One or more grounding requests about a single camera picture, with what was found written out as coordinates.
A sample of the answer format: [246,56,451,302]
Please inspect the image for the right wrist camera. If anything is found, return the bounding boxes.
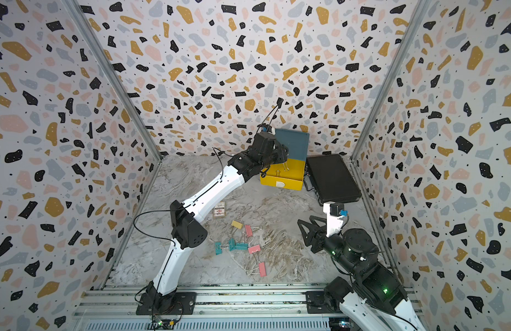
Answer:
[329,202,348,217]

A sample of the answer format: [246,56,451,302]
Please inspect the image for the teal binder clip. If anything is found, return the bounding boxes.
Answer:
[228,238,236,251]
[234,243,248,250]
[214,242,229,255]

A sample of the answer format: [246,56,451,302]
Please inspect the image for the teal drawer cabinet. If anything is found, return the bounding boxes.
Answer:
[275,128,309,161]

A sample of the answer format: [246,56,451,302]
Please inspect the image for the black flat case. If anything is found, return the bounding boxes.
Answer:
[306,154,362,206]

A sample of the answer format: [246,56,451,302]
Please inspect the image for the aluminium corner post left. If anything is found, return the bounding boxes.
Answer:
[62,0,162,161]

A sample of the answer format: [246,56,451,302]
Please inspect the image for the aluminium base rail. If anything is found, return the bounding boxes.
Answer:
[72,284,359,330]

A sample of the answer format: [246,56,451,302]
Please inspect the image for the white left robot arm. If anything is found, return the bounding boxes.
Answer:
[152,140,289,297]

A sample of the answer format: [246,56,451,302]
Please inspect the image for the pink binder clip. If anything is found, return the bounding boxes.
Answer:
[247,245,261,254]
[247,261,267,277]
[244,225,260,237]

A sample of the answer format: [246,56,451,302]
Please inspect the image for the yellow drawer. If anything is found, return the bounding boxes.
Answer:
[260,159,306,191]

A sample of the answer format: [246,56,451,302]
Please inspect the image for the aluminium corner post right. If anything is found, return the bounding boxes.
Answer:
[350,0,432,161]

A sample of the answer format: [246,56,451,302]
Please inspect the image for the aluminium corner post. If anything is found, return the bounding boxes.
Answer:
[62,0,162,161]
[350,0,432,161]

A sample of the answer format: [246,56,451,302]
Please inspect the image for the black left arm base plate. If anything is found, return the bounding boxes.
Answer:
[136,281,197,315]

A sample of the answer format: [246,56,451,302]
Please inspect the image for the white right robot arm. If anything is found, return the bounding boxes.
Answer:
[298,202,425,330]

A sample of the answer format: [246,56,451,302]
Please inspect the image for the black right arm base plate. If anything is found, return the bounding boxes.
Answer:
[305,290,342,314]

